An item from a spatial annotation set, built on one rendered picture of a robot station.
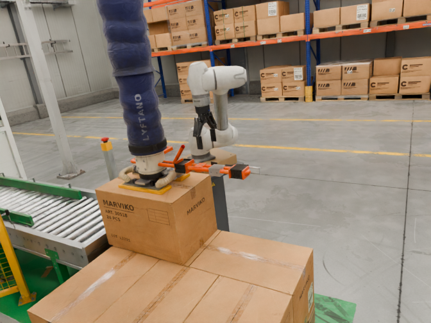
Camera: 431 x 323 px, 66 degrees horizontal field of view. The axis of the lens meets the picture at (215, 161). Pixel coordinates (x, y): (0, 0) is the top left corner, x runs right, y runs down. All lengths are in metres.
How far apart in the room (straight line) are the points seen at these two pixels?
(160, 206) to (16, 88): 10.60
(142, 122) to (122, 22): 0.51
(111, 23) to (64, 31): 11.59
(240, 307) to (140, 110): 1.12
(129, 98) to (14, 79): 10.40
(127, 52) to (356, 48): 8.56
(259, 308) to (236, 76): 1.10
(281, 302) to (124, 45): 1.47
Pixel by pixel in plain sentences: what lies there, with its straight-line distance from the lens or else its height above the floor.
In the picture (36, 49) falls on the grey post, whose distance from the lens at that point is 5.44.
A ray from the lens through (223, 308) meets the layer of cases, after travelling 1.70.
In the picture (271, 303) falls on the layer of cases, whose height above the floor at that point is 0.54.
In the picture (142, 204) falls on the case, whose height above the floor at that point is 0.90.
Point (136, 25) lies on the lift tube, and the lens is 1.87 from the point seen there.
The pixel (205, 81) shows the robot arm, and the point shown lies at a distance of 1.66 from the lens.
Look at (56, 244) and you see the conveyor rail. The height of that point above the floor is 0.56.
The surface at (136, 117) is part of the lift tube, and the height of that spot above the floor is 1.37.
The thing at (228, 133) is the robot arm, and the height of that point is 1.03.
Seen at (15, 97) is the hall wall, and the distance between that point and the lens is 12.16.
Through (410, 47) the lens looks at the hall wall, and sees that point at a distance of 9.89.
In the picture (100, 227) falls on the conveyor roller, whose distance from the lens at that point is 2.64.
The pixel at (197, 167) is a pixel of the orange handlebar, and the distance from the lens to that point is 1.82.
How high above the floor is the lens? 1.71
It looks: 20 degrees down
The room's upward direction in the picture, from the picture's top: 7 degrees counter-clockwise
